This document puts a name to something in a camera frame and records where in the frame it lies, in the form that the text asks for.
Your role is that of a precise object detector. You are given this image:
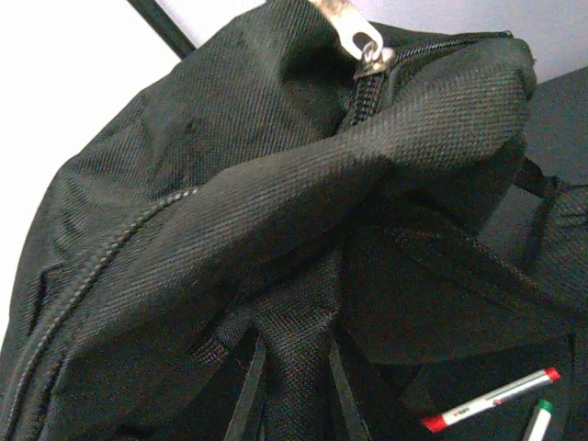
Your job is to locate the red cap marker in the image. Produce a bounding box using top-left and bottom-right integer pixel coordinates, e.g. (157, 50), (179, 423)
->
(421, 367), (561, 434)

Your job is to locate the green cap marker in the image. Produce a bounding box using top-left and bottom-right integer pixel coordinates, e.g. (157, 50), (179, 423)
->
(523, 400), (553, 441)

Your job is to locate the left black frame post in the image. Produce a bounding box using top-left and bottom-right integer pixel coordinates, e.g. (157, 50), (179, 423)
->
(128, 0), (196, 60)

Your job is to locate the black student bag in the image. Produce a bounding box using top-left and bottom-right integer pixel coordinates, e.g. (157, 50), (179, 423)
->
(1, 1), (587, 440)

